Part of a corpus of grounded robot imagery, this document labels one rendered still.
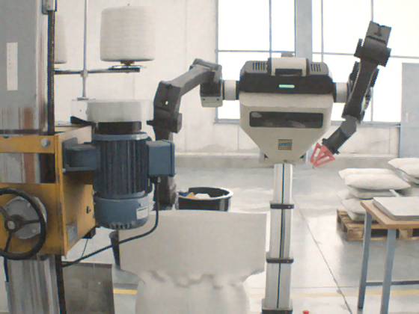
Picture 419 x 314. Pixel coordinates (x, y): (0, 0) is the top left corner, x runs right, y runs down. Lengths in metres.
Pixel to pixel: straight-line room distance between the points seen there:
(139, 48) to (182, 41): 8.32
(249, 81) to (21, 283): 1.17
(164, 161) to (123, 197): 0.15
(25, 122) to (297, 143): 1.22
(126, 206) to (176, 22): 8.59
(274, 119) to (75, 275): 1.05
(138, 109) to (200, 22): 8.51
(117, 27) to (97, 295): 1.20
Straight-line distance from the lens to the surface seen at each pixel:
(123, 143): 1.28
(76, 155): 1.32
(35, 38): 1.28
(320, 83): 2.03
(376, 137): 10.06
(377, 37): 1.59
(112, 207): 1.30
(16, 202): 1.27
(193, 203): 3.80
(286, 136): 2.10
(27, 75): 1.29
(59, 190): 1.28
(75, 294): 2.22
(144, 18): 1.43
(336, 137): 1.84
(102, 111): 1.26
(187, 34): 9.73
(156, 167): 1.33
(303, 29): 9.33
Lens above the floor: 1.44
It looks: 7 degrees down
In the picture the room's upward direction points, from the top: straight up
